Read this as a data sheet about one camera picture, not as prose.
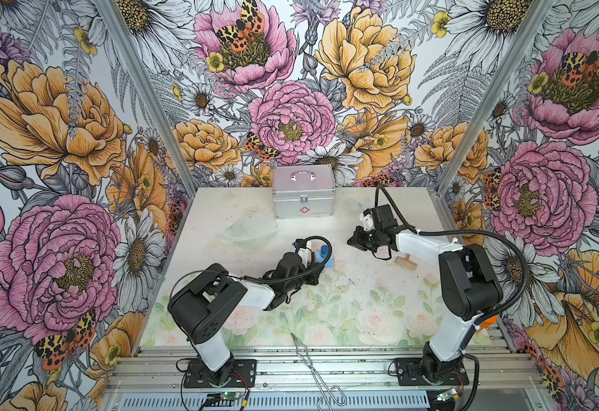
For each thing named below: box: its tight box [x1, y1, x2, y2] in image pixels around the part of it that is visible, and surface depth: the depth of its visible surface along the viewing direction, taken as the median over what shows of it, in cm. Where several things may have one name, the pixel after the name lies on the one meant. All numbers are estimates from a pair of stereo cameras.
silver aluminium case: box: [272, 163, 337, 219], surface depth 107 cm
